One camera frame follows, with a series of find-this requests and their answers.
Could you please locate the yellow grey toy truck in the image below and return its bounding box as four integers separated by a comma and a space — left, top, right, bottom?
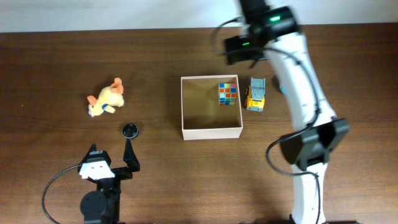
245, 78, 266, 112

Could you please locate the colourful puzzle cube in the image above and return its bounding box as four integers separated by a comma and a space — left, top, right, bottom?
218, 83, 237, 106

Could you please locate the pink cardboard box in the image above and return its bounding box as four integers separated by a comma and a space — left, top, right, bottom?
180, 75, 243, 141

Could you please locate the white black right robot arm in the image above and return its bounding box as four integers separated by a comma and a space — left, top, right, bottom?
224, 0, 349, 224

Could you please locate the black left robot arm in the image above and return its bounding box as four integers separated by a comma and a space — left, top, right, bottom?
78, 139, 141, 224

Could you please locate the black round puck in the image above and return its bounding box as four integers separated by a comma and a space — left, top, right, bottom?
122, 123, 139, 139

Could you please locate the blue white ball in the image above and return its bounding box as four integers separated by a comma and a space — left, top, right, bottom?
279, 84, 287, 95

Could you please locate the yellow plush bunny toy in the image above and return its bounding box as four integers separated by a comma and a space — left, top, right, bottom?
87, 77, 124, 118

